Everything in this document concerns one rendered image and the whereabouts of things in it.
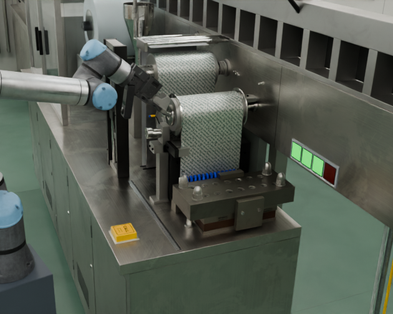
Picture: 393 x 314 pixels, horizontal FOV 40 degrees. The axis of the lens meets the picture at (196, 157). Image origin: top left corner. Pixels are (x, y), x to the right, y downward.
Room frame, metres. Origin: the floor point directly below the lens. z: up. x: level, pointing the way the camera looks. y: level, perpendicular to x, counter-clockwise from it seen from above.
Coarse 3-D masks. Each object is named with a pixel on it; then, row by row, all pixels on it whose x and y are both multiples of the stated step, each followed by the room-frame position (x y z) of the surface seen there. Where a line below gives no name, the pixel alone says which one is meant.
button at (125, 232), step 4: (124, 224) 1.56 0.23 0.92; (128, 224) 1.56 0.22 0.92; (112, 228) 1.53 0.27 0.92; (116, 228) 1.53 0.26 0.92; (120, 228) 1.53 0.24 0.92; (124, 228) 1.53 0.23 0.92; (128, 228) 1.53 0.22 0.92; (132, 228) 1.54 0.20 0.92; (112, 232) 1.52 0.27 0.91; (116, 232) 1.50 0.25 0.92; (120, 232) 1.51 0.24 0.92; (124, 232) 1.51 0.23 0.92; (128, 232) 1.51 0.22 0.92; (132, 232) 1.51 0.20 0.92; (136, 232) 1.51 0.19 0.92; (116, 236) 1.48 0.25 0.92; (120, 236) 1.49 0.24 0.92; (124, 236) 1.49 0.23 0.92; (128, 236) 1.50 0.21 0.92; (132, 236) 1.50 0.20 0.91; (136, 236) 1.51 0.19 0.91; (116, 240) 1.48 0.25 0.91; (120, 240) 1.49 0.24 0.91
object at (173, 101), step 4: (240, 96) 1.85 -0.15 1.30; (172, 100) 1.76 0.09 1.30; (172, 104) 1.76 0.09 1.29; (176, 104) 1.74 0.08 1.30; (176, 108) 1.73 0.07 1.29; (244, 108) 1.82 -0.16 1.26; (176, 112) 1.72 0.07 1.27; (244, 112) 1.82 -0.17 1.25; (176, 116) 1.72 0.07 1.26; (176, 120) 1.72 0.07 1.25; (176, 124) 1.72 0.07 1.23; (172, 128) 1.75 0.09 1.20; (176, 128) 1.73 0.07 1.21
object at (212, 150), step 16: (224, 128) 1.78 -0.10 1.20; (240, 128) 1.81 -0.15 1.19; (192, 144) 1.73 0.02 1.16; (208, 144) 1.76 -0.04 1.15; (224, 144) 1.78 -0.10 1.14; (240, 144) 1.81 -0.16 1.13; (192, 160) 1.73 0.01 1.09; (208, 160) 1.76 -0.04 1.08; (224, 160) 1.78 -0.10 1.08; (192, 176) 1.73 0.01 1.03
